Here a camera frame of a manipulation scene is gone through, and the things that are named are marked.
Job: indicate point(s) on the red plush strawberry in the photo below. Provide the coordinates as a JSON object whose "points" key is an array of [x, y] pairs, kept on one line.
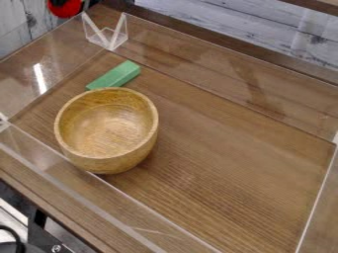
{"points": [[64, 8]]}

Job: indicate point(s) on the wooden bowl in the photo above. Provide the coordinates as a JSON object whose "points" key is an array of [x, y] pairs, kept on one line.
{"points": [[105, 129]]}

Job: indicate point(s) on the green rectangular block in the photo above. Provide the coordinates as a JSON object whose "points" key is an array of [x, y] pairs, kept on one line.
{"points": [[115, 77]]}

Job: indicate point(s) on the clear acrylic corner bracket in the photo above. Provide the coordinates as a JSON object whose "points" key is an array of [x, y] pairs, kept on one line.
{"points": [[107, 38]]}

